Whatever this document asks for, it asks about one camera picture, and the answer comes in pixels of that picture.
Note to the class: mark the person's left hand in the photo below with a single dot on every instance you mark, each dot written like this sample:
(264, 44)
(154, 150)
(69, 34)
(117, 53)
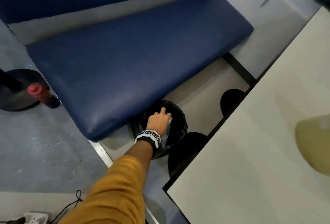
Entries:
(158, 122)

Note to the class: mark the clear zip bag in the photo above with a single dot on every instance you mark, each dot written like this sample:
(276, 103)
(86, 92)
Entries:
(167, 132)

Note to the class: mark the yellow plastic jar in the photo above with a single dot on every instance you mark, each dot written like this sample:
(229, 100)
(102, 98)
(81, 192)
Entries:
(315, 144)

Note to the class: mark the person's left forearm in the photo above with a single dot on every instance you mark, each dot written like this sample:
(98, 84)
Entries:
(139, 154)

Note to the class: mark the black marker wristband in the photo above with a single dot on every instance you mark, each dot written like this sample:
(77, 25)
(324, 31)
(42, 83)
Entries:
(149, 137)

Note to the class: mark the black trash bin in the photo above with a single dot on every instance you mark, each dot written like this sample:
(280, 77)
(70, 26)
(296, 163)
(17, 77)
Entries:
(178, 126)

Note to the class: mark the black table base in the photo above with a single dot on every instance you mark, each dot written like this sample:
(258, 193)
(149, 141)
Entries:
(185, 151)
(232, 101)

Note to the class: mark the navy blue bench sofa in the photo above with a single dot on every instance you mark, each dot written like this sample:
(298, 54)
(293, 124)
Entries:
(129, 51)

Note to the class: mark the mustard yellow sweater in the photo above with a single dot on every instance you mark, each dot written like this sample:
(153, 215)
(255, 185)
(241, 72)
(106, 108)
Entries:
(108, 195)

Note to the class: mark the black object with pink patch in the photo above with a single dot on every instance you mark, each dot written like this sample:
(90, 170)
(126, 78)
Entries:
(42, 95)

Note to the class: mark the black round stand base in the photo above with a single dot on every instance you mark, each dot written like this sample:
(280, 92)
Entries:
(15, 89)

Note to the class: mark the white power strip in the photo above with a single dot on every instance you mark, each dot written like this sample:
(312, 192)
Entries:
(34, 217)

